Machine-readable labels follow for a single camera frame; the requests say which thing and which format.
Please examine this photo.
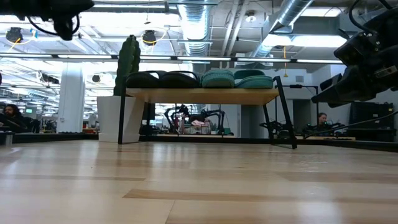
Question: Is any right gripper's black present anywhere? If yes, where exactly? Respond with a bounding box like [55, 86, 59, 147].
[310, 32, 398, 108]

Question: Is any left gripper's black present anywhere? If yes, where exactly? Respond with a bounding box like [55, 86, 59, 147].
[18, 0, 96, 42]

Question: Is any teal rubber slide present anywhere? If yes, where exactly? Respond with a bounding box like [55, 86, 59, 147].
[233, 69, 275, 90]
[200, 68, 236, 89]

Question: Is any black rubber slide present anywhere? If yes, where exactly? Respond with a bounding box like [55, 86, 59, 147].
[126, 70, 162, 90]
[160, 70, 201, 90]

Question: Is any person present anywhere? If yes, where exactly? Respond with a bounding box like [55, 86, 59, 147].
[0, 103, 41, 134]
[303, 112, 346, 137]

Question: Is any black equipment cabinet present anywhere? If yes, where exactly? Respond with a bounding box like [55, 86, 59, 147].
[349, 101, 396, 142]

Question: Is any green cactus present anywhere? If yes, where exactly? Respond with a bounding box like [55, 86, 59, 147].
[113, 34, 142, 97]

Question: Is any white plant pot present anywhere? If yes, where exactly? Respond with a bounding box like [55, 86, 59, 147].
[96, 95, 146, 144]

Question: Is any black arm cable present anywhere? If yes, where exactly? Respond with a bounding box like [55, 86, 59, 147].
[303, 110, 398, 140]

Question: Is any yellow pendant plug cord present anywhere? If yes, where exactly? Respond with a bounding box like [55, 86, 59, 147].
[282, 45, 289, 78]

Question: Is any silver ventilation duct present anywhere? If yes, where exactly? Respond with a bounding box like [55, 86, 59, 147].
[250, 0, 315, 58]
[177, 0, 216, 57]

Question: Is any wooden shelf with black frame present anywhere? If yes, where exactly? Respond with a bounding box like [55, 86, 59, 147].
[118, 70, 298, 150]

